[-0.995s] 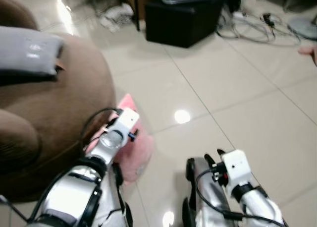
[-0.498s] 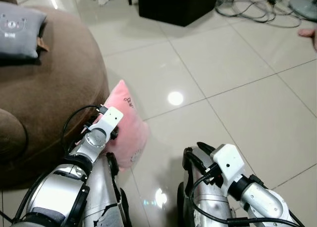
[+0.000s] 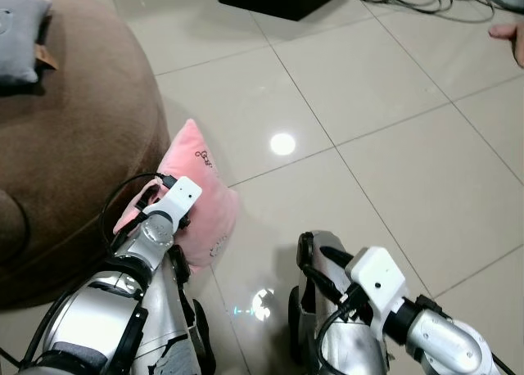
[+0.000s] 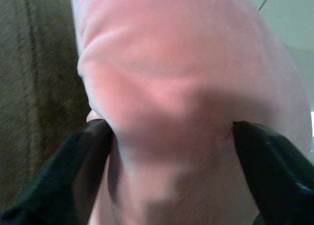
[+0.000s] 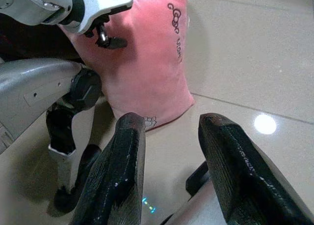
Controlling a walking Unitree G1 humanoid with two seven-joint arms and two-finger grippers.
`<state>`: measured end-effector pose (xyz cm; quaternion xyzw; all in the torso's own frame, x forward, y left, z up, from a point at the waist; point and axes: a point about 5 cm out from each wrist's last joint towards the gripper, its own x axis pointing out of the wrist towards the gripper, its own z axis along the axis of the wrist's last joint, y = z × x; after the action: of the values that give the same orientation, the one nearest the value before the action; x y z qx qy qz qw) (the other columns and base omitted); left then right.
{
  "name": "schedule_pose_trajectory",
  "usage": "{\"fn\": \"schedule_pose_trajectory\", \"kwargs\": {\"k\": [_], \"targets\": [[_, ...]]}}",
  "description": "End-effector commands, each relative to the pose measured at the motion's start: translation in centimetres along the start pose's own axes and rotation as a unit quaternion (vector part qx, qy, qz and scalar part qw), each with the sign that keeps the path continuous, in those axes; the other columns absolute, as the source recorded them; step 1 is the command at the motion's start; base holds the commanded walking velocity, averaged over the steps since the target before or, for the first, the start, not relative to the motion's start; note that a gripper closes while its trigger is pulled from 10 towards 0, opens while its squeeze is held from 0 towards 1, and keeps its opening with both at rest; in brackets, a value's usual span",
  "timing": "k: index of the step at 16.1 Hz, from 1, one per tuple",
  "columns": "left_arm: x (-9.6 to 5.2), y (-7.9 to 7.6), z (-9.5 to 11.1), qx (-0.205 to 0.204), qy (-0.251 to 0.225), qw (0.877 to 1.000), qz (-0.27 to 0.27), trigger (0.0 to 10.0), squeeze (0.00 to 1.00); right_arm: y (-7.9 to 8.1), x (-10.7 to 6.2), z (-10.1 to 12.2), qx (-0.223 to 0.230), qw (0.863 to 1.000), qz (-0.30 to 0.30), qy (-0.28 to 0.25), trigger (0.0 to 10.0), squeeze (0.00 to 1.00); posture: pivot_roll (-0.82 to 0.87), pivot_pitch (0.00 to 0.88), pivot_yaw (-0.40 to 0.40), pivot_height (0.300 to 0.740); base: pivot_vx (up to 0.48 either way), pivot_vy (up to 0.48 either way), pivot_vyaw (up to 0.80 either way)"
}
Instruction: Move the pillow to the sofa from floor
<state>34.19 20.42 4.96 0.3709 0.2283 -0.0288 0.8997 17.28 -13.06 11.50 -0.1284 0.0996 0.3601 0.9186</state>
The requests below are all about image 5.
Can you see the grey and black robot right leg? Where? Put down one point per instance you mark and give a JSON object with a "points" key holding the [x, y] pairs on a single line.
{"points": [[198, 185]]}

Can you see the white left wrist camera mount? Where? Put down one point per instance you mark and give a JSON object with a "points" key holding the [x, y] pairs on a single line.
{"points": [[108, 1]]}

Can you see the grey and black robot leg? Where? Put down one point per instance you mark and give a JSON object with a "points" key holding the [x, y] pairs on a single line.
{"points": [[198, 185], [36, 87]]}

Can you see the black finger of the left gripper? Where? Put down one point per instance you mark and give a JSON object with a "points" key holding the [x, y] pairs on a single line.
{"points": [[118, 42]]}

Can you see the grey and black robot left leg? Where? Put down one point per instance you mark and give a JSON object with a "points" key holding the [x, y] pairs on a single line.
{"points": [[36, 87]]}

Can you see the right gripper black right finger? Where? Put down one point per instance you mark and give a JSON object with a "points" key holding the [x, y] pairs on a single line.
{"points": [[235, 171]]}

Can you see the pink pillow with black print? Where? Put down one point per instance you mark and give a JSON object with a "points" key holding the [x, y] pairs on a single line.
{"points": [[147, 63]]}

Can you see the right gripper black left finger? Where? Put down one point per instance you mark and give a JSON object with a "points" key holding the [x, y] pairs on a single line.
{"points": [[115, 166]]}

